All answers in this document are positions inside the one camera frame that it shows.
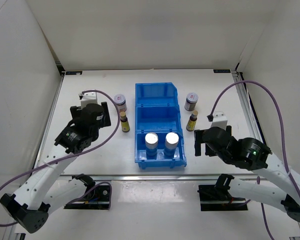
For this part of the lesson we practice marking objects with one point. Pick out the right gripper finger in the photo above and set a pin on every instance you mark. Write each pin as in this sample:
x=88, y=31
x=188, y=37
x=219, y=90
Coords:
x=200, y=137
x=229, y=131

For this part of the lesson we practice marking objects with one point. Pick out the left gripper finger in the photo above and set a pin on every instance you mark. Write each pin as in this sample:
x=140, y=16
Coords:
x=76, y=115
x=104, y=115

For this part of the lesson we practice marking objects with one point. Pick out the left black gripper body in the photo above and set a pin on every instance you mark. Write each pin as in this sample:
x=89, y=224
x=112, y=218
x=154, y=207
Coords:
x=95, y=133

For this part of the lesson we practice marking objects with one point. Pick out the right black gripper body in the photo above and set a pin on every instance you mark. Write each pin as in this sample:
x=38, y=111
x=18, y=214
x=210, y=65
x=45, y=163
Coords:
x=209, y=152

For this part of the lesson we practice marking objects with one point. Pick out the silver-lid shaker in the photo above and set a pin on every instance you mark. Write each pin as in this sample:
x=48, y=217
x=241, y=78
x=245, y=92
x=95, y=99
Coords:
x=171, y=143
x=151, y=145

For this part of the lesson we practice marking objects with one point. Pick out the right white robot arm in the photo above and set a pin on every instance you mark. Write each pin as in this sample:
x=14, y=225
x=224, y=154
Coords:
x=252, y=155

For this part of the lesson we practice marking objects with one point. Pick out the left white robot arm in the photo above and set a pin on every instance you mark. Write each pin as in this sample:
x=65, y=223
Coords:
x=68, y=144

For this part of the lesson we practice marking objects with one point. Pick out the right yellow-label small bottle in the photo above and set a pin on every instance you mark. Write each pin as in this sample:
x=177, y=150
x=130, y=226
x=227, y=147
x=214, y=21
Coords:
x=192, y=121

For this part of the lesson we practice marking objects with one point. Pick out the yellow-label small bottle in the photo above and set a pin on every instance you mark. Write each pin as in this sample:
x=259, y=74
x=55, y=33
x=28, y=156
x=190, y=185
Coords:
x=124, y=122
x=192, y=121

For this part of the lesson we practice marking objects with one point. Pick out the left yellow-label small bottle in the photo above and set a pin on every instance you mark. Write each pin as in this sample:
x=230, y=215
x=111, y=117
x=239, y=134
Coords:
x=124, y=122

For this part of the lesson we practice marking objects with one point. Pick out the left dark sauce jar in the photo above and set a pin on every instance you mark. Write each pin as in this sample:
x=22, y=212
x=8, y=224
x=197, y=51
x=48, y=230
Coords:
x=120, y=102

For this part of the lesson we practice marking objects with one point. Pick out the dark sauce jar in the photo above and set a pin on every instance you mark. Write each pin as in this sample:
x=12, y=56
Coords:
x=120, y=102
x=191, y=101

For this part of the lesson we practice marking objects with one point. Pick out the left blue corner label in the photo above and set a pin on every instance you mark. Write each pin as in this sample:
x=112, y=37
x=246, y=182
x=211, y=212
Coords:
x=73, y=73

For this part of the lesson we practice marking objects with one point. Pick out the blue corner label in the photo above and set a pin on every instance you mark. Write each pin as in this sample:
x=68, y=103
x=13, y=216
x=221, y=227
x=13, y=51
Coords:
x=222, y=71
x=73, y=73

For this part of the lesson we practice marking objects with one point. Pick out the right dark sauce jar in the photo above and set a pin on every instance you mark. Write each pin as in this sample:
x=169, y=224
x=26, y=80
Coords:
x=191, y=101

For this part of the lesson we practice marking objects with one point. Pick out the blue three-compartment plastic bin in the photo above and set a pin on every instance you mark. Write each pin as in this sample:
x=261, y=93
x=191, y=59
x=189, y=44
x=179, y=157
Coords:
x=157, y=110

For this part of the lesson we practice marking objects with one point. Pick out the right blue corner label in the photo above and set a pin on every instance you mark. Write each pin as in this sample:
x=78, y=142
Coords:
x=222, y=71

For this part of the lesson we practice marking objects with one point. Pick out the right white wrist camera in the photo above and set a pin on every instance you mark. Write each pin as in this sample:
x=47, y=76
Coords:
x=218, y=119

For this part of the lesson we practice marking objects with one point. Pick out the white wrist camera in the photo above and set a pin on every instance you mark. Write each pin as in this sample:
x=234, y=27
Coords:
x=218, y=119
x=87, y=98

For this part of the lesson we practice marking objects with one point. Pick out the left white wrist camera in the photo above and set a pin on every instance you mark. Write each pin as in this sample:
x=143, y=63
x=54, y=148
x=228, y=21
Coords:
x=87, y=98

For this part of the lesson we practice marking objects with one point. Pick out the left aluminium frame rail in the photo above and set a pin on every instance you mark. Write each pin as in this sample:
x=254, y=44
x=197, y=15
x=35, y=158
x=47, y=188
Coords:
x=61, y=71

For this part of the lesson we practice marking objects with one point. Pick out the aluminium frame rail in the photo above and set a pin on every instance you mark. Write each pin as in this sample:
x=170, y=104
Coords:
x=242, y=115
x=145, y=177
x=61, y=71

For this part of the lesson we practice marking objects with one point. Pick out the right aluminium frame rail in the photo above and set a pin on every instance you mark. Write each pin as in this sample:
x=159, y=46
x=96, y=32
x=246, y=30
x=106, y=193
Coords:
x=242, y=115

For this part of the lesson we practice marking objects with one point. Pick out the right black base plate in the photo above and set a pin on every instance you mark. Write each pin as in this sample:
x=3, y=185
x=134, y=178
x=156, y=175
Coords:
x=213, y=201

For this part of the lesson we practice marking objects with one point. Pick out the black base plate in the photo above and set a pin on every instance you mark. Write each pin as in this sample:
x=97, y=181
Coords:
x=213, y=201
x=98, y=199

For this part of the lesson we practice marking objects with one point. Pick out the front aluminium frame rail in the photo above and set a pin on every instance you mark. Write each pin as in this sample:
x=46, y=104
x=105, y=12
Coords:
x=145, y=177

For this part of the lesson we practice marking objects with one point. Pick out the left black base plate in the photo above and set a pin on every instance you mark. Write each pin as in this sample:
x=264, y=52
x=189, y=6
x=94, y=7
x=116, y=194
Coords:
x=98, y=199

